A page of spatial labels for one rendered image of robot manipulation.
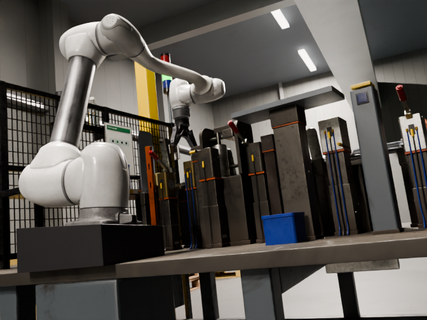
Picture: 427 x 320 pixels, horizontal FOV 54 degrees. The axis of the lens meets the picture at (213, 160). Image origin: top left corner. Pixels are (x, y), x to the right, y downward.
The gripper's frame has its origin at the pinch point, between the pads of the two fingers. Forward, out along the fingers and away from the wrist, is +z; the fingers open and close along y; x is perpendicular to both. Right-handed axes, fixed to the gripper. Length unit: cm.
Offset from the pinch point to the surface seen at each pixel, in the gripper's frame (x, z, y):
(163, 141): -0.8, -6.2, -17.2
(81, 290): -22, 50, -86
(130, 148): 54, -18, 19
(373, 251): -100, 46, -72
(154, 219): 9.4, 28.8, -16.1
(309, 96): -81, -1, -40
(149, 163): 9.6, 2.1, -16.2
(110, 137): 54, -23, 3
